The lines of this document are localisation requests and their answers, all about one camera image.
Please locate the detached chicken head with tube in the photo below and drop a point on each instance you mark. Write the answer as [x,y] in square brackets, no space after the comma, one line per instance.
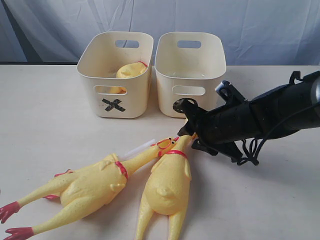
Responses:
[137,150]

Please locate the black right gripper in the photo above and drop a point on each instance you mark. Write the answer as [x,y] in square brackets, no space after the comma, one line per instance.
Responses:
[224,124]

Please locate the cream bin marked X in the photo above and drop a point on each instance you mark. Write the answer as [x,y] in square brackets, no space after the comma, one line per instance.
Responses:
[108,95]

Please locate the headless yellow chicken body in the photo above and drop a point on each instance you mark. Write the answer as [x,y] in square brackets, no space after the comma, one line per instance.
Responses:
[125,72]

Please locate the cream bin marked O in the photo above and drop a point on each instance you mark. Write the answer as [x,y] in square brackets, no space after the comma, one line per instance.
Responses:
[188,65]

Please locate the yellow rubber chicken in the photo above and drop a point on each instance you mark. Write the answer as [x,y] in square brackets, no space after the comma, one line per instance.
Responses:
[167,190]
[83,191]

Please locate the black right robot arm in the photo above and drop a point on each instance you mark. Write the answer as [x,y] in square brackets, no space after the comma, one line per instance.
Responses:
[277,113]

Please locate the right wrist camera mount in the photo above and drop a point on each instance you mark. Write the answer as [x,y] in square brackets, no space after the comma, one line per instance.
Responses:
[229,93]

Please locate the blue backdrop curtain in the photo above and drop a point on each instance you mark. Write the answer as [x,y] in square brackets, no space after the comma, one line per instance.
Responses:
[253,32]

